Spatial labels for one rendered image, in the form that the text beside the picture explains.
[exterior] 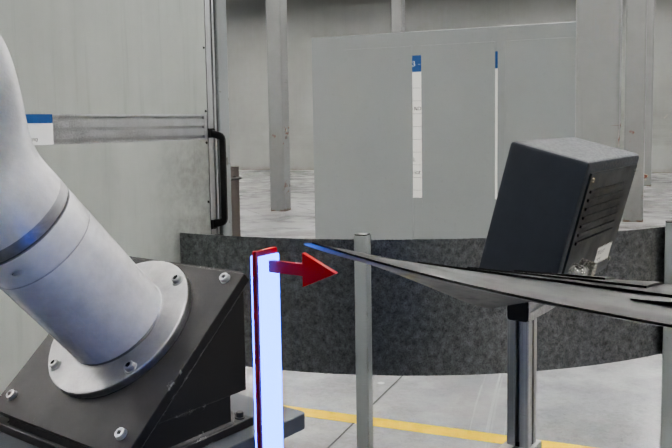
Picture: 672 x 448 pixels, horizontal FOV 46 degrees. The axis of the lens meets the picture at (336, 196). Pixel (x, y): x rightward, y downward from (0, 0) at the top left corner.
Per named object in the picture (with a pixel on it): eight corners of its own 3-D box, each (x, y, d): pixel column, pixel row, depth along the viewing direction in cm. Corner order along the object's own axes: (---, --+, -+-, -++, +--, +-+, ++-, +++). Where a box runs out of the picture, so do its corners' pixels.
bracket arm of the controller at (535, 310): (528, 323, 100) (528, 300, 100) (506, 320, 102) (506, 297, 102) (585, 289, 120) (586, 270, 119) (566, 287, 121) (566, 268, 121)
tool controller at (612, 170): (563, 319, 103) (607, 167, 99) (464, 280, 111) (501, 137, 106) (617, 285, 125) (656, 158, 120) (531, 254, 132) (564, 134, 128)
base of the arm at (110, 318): (25, 395, 92) (-93, 297, 81) (103, 268, 104) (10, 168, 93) (145, 402, 82) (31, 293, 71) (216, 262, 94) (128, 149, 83)
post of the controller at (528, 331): (528, 449, 102) (529, 299, 100) (506, 444, 104) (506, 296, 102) (536, 441, 104) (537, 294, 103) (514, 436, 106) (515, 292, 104)
